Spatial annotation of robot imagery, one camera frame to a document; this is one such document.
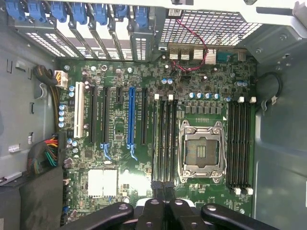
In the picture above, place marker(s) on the silver rear port block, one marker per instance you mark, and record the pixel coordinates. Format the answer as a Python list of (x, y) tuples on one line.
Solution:
[(192, 54)]

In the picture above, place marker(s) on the white expansion slot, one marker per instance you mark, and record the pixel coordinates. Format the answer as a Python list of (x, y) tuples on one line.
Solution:
[(79, 110)]

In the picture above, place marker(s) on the black plastic cover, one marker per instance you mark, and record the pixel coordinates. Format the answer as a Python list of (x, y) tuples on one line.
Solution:
[(36, 198)]

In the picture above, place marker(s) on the blue expansion slot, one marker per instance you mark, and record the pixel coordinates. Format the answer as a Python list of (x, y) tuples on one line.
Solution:
[(131, 115)]

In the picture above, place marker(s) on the grey metal PC case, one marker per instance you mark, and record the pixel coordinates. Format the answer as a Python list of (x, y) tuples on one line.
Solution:
[(278, 155)]

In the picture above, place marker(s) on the silver chipset heat sink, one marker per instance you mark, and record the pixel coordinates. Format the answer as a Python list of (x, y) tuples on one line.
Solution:
[(102, 183)]

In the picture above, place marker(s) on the silver CPU socket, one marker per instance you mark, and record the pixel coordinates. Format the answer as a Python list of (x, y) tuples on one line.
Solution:
[(202, 148)]

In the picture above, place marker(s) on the long black expansion slot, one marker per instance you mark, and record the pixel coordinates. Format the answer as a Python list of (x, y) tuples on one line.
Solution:
[(144, 117), (93, 115), (105, 115)]

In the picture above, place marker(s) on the short black expansion slot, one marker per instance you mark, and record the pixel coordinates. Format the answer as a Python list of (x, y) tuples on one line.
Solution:
[(119, 95)]

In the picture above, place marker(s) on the perforated metal slot cover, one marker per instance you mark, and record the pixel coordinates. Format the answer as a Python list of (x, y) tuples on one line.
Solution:
[(141, 48)]

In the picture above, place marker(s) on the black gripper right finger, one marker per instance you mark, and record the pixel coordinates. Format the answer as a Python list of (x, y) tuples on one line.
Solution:
[(177, 215)]

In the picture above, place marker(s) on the black RAM slot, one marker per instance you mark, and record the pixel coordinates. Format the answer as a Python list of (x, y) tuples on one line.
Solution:
[(175, 139), (230, 143), (250, 143), (156, 139), (162, 139), (237, 143), (244, 143), (169, 139)]

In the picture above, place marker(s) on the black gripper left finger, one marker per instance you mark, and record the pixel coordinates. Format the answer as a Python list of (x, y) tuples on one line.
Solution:
[(156, 215)]

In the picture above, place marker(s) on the white power connector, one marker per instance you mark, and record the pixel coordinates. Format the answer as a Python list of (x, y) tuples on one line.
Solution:
[(61, 79)]

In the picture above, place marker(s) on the green motherboard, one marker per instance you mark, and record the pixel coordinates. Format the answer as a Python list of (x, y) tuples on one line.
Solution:
[(144, 76)]

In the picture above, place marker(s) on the blue serial port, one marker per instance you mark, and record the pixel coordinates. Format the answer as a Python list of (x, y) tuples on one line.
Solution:
[(222, 57)]

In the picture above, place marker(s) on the blue card retention clip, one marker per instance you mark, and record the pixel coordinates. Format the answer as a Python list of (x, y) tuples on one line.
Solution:
[(15, 9), (121, 12), (58, 10), (37, 10), (100, 14), (80, 13), (142, 16)]

